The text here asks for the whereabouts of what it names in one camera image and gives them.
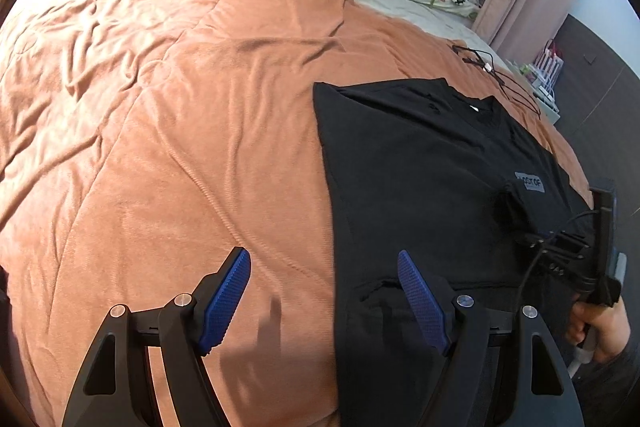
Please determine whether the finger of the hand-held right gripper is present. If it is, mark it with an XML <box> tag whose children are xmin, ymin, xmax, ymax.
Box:
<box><xmin>522</xmin><ymin>227</ymin><xmax>598</xmax><ymax>280</ymax></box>

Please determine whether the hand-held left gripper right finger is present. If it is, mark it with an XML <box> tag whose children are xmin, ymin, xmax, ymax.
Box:
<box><xmin>396</xmin><ymin>249</ymin><xmax>586</xmax><ymax>427</ymax></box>

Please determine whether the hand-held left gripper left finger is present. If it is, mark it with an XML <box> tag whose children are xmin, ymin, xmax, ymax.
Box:
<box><xmin>62</xmin><ymin>247</ymin><xmax>252</xmax><ymax>427</ymax></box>

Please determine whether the black t-shirt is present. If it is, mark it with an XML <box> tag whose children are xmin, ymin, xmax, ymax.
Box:
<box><xmin>312</xmin><ymin>78</ymin><xmax>601</xmax><ymax>427</ymax></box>

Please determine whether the person's right forearm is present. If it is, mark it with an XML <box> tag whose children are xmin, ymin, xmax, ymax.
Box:
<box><xmin>575</xmin><ymin>337</ymin><xmax>640</xmax><ymax>427</ymax></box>

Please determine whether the person's right hand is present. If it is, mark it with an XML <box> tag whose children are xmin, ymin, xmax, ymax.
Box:
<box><xmin>567</xmin><ymin>294</ymin><xmax>633</xmax><ymax>363</ymax></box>

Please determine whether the orange blanket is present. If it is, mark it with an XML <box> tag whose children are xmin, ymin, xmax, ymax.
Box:
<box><xmin>0</xmin><ymin>0</ymin><xmax>596</xmax><ymax>427</ymax></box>

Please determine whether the white storage rack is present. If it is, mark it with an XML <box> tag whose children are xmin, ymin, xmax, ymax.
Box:
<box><xmin>507</xmin><ymin>38</ymin><xmax>564</xmax><ymax>124</ymax></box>

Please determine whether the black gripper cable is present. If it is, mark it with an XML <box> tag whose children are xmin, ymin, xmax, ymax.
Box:
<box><xmin>514</xmin><ymin>211</ymin><xmax>597</xmax><ymax>305</ymax></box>

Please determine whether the black cable on bed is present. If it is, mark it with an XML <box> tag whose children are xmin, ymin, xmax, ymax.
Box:
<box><xmin>487</xmin><ymin>66</ymin><xmax>544</xmax><ymax>116</ymax></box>

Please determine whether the black wire clothes hanger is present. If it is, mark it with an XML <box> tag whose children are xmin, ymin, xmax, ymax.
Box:
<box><xmin>452</xmin><ymin>44</ymin><xmax>501</xmax><ymax>76</ymax></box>

